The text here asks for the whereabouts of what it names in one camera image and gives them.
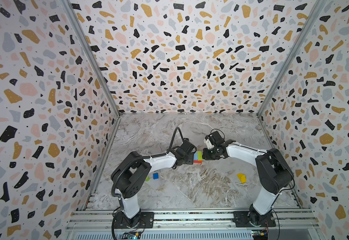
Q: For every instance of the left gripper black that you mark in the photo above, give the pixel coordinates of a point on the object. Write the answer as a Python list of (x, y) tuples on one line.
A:
[(190, 159)]

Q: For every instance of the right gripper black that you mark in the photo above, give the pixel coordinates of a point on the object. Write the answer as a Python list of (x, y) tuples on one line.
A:
[(209, 153)]

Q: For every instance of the small blue cube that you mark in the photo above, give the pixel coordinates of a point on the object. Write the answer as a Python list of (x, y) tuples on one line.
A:
[(155, 176)]

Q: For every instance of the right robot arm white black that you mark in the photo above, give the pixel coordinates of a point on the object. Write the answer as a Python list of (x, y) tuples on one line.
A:
[(274, 173)]

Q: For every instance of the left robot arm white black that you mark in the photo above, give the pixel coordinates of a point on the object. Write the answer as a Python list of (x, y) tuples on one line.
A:
[(130, 175)]

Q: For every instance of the yellow wedge block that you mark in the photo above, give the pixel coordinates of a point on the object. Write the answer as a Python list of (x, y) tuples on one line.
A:
[(242, 178)]

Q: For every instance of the right electronics board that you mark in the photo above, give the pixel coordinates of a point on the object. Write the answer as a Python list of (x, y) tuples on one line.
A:
[(260, 235)]

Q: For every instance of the electronics board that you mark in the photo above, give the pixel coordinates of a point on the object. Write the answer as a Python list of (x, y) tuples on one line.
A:
[(260, 235), (131, 236)]

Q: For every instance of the left electronics board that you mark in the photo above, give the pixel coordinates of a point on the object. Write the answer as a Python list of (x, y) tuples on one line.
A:
[(131, 236)]

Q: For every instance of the left corner aluminium profile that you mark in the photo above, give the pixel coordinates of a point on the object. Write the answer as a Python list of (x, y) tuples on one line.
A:
[(66, 5)]

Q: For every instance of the corner aluminium profile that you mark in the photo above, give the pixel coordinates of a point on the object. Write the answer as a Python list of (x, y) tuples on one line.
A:
[(66, 5), (314, 14)]

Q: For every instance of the right corner aluminium profile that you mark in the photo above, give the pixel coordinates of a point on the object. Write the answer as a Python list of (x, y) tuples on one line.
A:
[(314, 14)]

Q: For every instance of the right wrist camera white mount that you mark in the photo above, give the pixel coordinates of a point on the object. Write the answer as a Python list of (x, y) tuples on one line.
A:
[(208, 143)]

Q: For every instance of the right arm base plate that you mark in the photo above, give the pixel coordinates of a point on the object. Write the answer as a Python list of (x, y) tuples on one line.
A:
[(247, 219)]

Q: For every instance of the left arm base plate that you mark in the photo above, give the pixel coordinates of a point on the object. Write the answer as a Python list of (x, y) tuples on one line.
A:
[(141, 220)]

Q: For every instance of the aluminium mounting rail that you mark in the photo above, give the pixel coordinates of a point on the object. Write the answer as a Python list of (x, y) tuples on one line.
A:
[(195, 224)]

